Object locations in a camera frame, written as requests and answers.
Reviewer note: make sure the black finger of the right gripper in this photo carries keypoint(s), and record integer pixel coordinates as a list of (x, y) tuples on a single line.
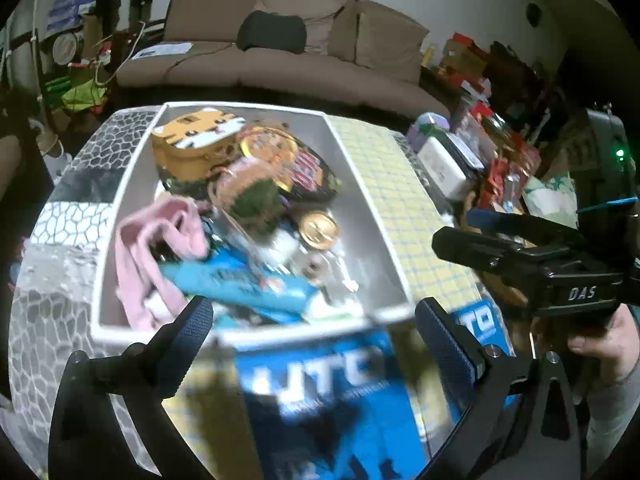
[(512, 246)]

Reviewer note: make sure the brown sofa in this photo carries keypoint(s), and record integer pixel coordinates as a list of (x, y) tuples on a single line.
[(360, 57)]

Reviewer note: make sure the UFO instant noodle bowl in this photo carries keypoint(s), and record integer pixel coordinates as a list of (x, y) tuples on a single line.
[(301, 174)]

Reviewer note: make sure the white storage bin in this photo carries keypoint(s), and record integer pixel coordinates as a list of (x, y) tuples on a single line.
[(359, 280)]

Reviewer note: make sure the black cushion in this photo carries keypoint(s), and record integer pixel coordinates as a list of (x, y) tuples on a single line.
[(272, 31)]

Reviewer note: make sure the orange tiger tissue box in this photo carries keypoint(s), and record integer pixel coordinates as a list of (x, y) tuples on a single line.
[(191, 146)]

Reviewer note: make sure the pink cloth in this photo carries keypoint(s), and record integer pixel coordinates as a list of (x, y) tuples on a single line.
[(174, 220)]

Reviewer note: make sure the red snack bag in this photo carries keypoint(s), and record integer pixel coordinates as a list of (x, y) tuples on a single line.
[(492, 191)]

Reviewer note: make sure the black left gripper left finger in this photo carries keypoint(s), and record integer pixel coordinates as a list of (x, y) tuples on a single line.
[(86, 441)]

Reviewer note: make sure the gold round tin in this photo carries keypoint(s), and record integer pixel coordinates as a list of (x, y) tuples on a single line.
[(318, 230)]

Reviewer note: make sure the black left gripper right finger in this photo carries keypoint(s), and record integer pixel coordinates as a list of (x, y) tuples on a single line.
[(517, 415)]

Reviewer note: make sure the purple container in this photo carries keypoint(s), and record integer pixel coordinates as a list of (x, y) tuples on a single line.
[(423, 127)]

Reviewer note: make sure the green white tissue pack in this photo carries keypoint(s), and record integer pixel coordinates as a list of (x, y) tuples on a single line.
[(553, 199)]

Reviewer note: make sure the person right hand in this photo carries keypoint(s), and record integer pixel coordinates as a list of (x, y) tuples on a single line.
[(616, 348)]

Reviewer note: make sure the yellow checkered tablecloth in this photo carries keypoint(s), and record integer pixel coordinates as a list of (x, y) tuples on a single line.
[(408, 213)]

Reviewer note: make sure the blue UTO box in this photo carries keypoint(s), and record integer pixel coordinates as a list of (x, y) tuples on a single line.
[(367, 404)]

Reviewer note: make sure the blue snack packet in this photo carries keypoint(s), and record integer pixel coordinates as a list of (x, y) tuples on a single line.
[(224, 279)]

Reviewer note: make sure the white paper on sofa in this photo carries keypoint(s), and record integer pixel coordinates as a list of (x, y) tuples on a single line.
[(164, 50)]

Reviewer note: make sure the white floral box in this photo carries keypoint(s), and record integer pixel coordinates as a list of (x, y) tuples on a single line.
[(447, 169)]

